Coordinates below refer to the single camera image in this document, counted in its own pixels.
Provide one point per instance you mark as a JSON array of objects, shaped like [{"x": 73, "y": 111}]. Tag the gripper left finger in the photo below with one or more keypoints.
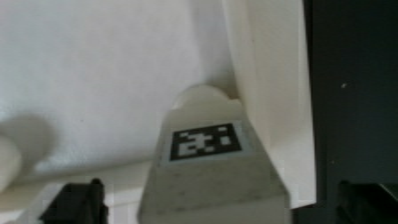
[{"x": 78, "y": 207}]

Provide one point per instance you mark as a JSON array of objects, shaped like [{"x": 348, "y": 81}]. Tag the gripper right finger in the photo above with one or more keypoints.
[{"x": 366, "y": 203}]

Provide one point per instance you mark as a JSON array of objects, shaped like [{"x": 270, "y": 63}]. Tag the white square table top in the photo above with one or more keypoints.
[{"x": 99, "y": 58}]

